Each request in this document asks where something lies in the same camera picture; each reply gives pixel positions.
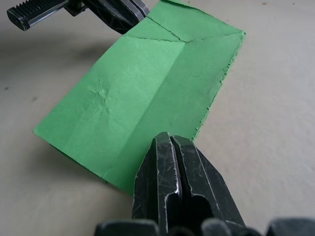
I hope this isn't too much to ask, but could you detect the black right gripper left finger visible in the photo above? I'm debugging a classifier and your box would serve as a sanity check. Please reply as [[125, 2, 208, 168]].
[[131, 131, 183, 228]]

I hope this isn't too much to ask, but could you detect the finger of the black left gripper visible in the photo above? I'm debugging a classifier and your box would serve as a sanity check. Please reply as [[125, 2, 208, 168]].
[[83, 0, 150, 34], [6, 0, 74, 32]]

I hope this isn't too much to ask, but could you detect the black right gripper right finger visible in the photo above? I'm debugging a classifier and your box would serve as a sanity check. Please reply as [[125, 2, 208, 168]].
[[170, 134, 247, 229]]

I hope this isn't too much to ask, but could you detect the green paper sheet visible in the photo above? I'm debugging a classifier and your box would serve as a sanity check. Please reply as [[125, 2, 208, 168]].
[[32, 0, 247, 197]]

